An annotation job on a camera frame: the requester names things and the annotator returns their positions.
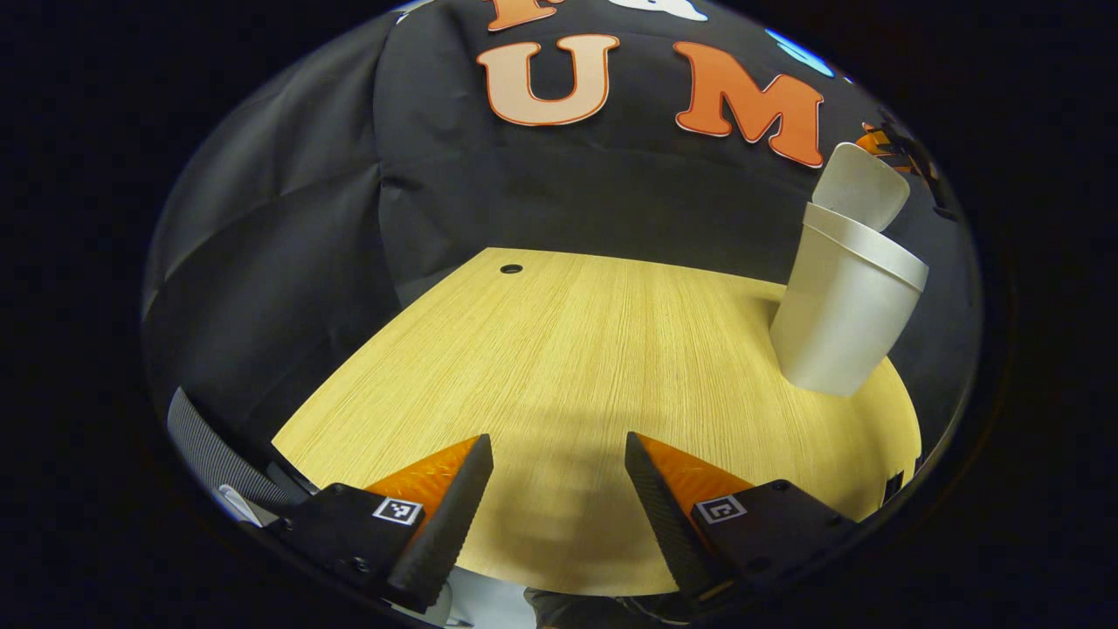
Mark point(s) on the wooden desktop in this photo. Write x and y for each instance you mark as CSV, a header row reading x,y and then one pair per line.
x,y
568,367

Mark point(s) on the white desktop garbage bin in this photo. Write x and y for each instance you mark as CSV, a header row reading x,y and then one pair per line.
x,y
838,306

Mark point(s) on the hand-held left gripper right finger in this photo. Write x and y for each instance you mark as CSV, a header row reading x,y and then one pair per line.
x,y
664,515

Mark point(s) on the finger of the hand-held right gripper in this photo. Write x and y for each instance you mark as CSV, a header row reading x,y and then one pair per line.
x,y
882,144

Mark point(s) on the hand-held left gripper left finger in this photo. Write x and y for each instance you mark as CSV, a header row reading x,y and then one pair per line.
x,y
445,524

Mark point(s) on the grey ribbed strip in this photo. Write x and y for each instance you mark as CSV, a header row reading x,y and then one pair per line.
x,y
210,445

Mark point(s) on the black backdrop cloth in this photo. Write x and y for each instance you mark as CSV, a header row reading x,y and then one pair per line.
x,y
288,262

